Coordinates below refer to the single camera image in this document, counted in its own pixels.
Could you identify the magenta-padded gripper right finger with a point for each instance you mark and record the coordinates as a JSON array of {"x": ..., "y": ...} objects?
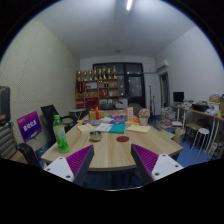
[{"x": 166, "y": 165}]

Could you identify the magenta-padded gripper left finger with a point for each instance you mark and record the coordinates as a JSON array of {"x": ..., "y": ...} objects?
[{"x": 58, "y": 166}]

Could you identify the green tea drink bottle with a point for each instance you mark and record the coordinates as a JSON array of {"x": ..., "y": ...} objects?
[{"x": 61, "y": 137}]

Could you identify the black chair armrest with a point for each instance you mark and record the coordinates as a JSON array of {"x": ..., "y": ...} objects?
[{"x": 26, "y": 153}]

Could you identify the small cream book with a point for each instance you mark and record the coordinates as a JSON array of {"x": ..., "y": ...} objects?
[{"x": 86, "y": 128}]

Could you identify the small metal cup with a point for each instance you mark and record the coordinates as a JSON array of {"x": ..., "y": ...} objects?
[{"x": 95, "y": 136}]

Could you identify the white round stool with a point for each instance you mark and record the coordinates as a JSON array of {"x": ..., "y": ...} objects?
[{"x": 202, "y": 131}]

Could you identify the purple sign board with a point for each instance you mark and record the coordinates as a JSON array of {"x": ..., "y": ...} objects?
[{"x": 29, "y": 126}]

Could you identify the flat round red coaster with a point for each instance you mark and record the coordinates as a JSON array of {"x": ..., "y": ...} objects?
[{"x": 122, "y": 139}]

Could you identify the black office chair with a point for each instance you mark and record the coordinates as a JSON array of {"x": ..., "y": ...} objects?
[{"x": 49, "y": 115}]

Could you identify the orange red book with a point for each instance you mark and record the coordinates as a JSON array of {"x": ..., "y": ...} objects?
[{"x": 133, "y": 120}]

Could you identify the pink flowers in white pot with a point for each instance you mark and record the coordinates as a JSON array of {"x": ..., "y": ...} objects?
[{"x": 144, "y": 114}]

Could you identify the white printed booklet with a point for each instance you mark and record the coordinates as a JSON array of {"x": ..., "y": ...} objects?
[{"x": 104, "y": 127}]

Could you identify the teal book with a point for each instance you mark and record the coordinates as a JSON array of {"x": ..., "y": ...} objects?
[{"x": 117, "y": 128}]

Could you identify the cluttered wooden side desk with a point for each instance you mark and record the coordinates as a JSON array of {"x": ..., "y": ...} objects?
[{"x": 203, "y": 113}]

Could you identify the yellow gift box red ribbon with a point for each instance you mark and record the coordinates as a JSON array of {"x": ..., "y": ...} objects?
[{"x": 96, "y": 115}]

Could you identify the upright beige card box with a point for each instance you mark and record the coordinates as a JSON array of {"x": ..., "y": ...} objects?
[{"x": 129, "y": 112}]

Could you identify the blue colourful book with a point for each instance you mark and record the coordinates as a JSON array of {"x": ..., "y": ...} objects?
[{"x": 117, "y": 121}]

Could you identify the white flat book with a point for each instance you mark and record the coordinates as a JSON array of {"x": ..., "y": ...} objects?
[{"x": 106, "y": 119}]

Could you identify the pink patterned box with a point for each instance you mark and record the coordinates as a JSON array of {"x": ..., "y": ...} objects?
[{"x": 117, "y": 116}]

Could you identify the computer monitor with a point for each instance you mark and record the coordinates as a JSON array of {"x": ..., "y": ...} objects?
[{"x": 178, "y": 96}]

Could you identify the wooden shelf unit with trophies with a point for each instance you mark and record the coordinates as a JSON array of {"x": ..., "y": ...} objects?
[{"x": 100, "y": 93}]

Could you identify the dark glass door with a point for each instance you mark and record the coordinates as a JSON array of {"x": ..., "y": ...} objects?
[{"x": 135, "y": 83}]

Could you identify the white wall air conditioner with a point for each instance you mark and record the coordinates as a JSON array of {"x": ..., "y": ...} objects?
[{"x": 162, "y": 64}]

